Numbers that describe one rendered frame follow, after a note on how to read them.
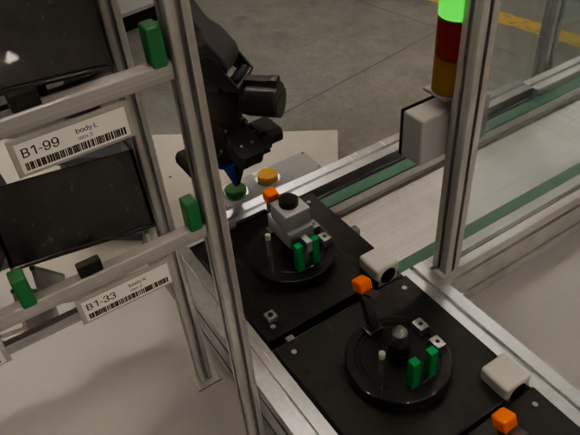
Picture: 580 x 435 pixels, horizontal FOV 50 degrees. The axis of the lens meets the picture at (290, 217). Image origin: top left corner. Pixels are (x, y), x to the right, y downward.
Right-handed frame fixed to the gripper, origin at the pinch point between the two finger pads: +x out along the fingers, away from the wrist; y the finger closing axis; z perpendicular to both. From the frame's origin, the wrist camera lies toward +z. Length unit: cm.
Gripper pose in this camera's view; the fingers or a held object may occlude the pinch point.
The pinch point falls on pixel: (234, 169)
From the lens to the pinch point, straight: 113.1
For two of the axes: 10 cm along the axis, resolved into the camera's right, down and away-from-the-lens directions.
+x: 0.7, 7.5, 6.5
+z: 5.5, 5.1, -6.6
